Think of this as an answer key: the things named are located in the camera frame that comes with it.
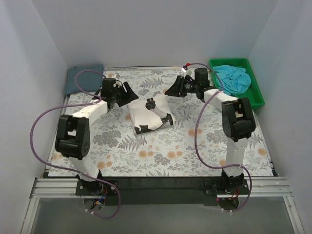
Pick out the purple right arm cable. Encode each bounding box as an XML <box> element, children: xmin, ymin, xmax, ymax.
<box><xmin>182</xmin><ymin>62</ymin><xmax>253</xmax><ymax>213</ymax></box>

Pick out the light blue t shirt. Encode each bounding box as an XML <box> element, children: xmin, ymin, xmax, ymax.
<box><xmin>213</xmin><ymin>65</ymin><xmax>251</xmax><ymax>96</ymax></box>

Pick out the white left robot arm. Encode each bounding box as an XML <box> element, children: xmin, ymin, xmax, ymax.
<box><xmin>55</xmin><ymin>78</ymin><xmax>138</xmax><ymax>195</ymax></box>

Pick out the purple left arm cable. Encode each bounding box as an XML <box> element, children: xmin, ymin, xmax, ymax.
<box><xmin>29</xmin><ymin>70</ymin><xmax>121</xmax><ymax>219</ymax></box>

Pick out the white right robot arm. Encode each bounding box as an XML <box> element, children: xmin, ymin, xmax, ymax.
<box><xmin>165</xmin><ymin>66</ymin><xmax>256</xmax><ymax>194</ymax></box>

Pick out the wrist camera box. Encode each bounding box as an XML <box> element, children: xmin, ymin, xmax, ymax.
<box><xmin>112</xmin><ymin>73</ymin><xmax>126</xmax><ymax>92</ymax></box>
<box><xmin>181</xmin><ymin>63</ymin><xmax>194</xmax><ymax>82</ymax></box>

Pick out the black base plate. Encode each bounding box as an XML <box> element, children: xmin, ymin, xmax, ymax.
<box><xmin>75</xmin><ymin>176</ymin><xmax>252</xmax><ymax>205</ymax></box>

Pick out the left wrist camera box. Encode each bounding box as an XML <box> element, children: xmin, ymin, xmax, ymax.
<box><xmin>112</xmin><ymin>73</ymin><xmax>126</xmax><ymax>92</ymax></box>

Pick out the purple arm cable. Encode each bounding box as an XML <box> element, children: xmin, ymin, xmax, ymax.
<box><xmin>182</xmin><ymin>62</ymin><xmax>253</xmax><ymax>213</ymax></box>
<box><xmin>29</xmin><ymin>70</ymin><xmax>121</xmax><ymax>219</ymax></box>

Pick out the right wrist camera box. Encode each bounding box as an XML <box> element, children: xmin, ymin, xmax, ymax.
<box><xmin>181</xmin><ymin>63</ymin><xmax>194</xmax><ymax>82</ymax></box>

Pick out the white t shirt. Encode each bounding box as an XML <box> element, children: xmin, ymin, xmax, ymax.
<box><xmin>128</xmin><ymin>94</ymin><xmax>176</xmax><ymax>135</ymax></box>

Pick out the folded dark teal t shirt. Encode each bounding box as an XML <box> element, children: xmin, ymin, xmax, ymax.
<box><xmin>64</xmin><ymin>64</ymin><xmax>104</xmax><ymax>96</ymax></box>

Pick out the green plastic bin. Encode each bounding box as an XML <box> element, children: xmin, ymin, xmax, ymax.
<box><xmin>209</xmin><ymin>58</ymin><xmax>265</xmax><ymax>109</ymax></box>

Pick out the floral table cloth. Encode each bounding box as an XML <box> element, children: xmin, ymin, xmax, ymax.
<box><xmin>48</xmin><ymin>69</ymin><xmax>273</xmax><ymax>177</ymax></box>

